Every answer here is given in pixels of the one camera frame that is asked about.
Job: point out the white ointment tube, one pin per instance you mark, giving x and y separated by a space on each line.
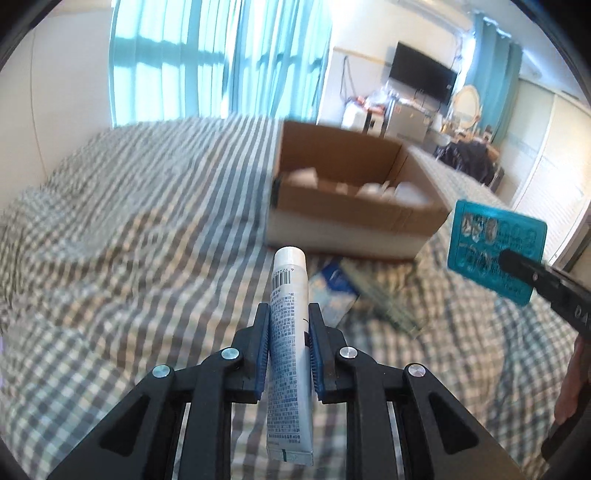
289 415

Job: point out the oval white vanity mirror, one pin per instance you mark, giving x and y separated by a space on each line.
466 109

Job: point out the black wall television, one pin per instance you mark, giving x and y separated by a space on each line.
423 73

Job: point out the brown cardboard box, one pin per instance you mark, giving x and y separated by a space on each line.
352 212

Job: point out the black clothes on chair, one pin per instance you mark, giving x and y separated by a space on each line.
478 160

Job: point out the white slatted wardrobe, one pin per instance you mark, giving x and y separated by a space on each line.
546 158

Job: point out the person right hand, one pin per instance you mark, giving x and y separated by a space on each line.
575 378

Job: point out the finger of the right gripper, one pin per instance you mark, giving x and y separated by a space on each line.
567 297

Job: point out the silver mini fridge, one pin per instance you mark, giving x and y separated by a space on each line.
407 121

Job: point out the white suitcase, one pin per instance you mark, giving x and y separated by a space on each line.
359 118

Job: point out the teal window curtain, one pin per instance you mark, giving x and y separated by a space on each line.
175 59

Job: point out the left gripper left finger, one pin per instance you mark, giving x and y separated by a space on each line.
176 423

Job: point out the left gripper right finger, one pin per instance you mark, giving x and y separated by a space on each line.
400 422

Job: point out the teal side curtain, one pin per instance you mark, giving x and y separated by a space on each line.
494 72

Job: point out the blue white tissue pack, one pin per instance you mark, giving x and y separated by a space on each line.
331 289

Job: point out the checkered bed cover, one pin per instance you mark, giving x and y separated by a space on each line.
147 246

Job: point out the teal pill blister pack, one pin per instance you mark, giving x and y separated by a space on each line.
480 233

